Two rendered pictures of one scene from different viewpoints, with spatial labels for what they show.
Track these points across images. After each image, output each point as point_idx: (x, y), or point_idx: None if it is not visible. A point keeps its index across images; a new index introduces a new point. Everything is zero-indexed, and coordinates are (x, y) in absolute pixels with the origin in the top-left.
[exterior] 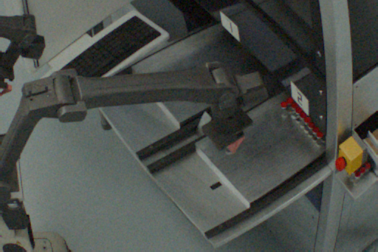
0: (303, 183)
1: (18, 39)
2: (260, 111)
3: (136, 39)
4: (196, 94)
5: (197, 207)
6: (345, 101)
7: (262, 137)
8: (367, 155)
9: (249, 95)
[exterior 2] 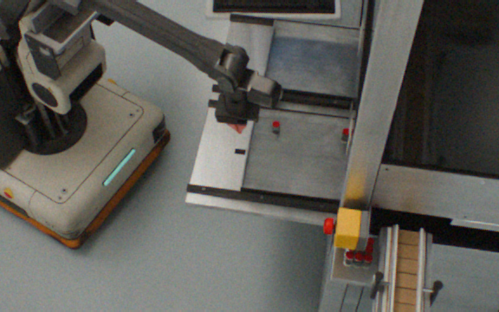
0: (301, 211)
1: None
2: (327, 122)
3: (312, 3)
4: (196, 61)
5: (210, 158)
6: (363, 172)
7: (308, 143)
8: (379, 246)
9: (255, 95)
